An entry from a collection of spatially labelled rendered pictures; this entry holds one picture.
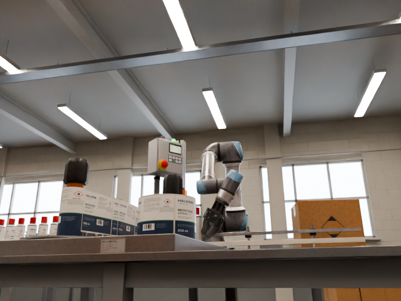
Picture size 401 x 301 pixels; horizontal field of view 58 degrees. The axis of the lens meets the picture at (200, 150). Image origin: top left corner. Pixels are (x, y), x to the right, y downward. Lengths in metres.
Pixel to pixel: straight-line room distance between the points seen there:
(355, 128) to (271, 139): 1.67
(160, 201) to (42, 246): 0.37
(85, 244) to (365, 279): 0.71
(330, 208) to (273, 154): 5.55
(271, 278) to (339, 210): 1.09
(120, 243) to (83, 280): 0.13
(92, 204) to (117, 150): 7.00
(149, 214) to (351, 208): 1.09
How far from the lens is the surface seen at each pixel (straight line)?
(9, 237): 2.32
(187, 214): 1.19
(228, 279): 0.89
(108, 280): 0.99
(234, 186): 1.71
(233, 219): 2.15
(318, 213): 1.89
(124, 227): 1.53
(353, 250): 0.83
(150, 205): 1.19
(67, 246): 1.12
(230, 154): 2.13
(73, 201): 1.31
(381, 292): 5.06
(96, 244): 1.07
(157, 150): 1.93
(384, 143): 7.83
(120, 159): 8.14
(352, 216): 1.93
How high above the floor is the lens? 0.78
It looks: 19 degrees up
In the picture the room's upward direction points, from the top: 1 degrees counter-clockwise
